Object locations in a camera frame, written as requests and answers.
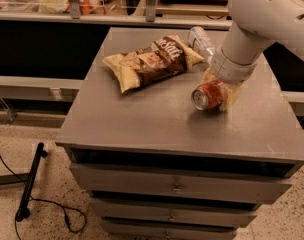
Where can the black stand leg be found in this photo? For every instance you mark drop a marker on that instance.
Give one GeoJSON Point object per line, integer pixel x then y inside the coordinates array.
{"type": "Point", "coordinates": [23, 211]}

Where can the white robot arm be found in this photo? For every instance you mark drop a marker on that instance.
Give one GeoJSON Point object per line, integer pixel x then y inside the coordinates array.
{"type": "Point", "coordinates": [256, 25]}

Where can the clear plastic water bottle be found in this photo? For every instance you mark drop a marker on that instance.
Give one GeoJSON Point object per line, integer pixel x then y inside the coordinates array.
{"type": "Point", "coordinates": [200, 42]}

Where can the brown yellow chip bag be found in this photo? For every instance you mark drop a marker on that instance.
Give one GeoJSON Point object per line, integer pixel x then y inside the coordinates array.
{"type": "Point", "coordinates": [163, 58]}

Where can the bottom grey drawer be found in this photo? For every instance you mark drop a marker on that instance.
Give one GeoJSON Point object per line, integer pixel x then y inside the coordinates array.
{"type": "Point", "coordinates": [166, 231]}

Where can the grey drawer cabinet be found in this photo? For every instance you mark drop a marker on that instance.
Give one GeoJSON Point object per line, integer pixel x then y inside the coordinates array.
{"type": "Point", "coordinates": [158, 126]}

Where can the red coke can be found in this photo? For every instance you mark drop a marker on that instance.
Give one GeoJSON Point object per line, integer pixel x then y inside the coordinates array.
{"type": "Point", "coordinates": [208, 95]}

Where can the grey drawer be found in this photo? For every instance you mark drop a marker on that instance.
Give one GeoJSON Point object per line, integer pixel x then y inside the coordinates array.
{"type": "Point", "coordinates": [166, 231]}
{"type": "Point", "coordinates": [173, 213]}
{"type": "Point", "coordinates": [179, 183]}

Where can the top grey drawer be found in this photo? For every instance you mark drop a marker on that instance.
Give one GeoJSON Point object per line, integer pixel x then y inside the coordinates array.
{"type": "Point", "coordinates": [179, 183]}

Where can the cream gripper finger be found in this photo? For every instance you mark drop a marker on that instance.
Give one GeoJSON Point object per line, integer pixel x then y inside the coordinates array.
{"type": "Point", "coordinates": [230, 94]}
{"type": "Point", "coordinates": [209, 77]}

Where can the middle grey drawer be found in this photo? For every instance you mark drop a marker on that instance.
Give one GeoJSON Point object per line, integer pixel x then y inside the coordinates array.
{"type": "Point", "coordinates": [173, 213]}

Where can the grey metal railing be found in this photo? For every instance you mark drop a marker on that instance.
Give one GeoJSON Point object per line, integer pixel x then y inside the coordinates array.
{"type": "Point", "coordinates": [110, 12]}

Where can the grey side bench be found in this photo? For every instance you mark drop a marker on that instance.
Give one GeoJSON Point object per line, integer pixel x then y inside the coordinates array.
{"type": "Point", "coordinates": [43, 89]}

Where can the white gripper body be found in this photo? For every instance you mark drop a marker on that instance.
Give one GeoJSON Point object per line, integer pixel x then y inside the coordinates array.
{"type": "Point", "coordinates": [231, 69]}

